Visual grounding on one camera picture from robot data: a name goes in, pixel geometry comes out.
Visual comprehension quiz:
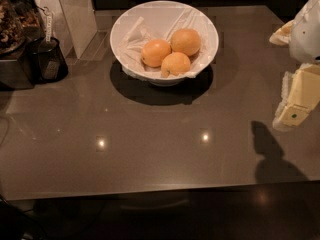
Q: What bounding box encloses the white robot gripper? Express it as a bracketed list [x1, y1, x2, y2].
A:
[269, 0, 320, 132]

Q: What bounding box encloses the orange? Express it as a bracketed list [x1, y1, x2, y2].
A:
[141, 39, 171, 67]
[161, 52, 191, 77]
[170, 28, 201, 56]

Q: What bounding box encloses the white ceramic bowl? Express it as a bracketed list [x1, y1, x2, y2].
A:
[109, 0, 220, 87]

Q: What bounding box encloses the white cloth napkin liner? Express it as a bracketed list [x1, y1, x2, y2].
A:
[118, 8, 210, 79]

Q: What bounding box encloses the white box panel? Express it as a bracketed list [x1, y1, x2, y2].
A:
[35, 0, 97, 59]

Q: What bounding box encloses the black cup with utensil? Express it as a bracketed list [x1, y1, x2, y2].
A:
[26, 37, 69, 83]

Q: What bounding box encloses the glass jar of nuts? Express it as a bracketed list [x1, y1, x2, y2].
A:
[0, 0, 42, 55]

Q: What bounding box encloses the white tagged utensil handle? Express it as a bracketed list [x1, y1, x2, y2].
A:
[41, 7, 53, 44]

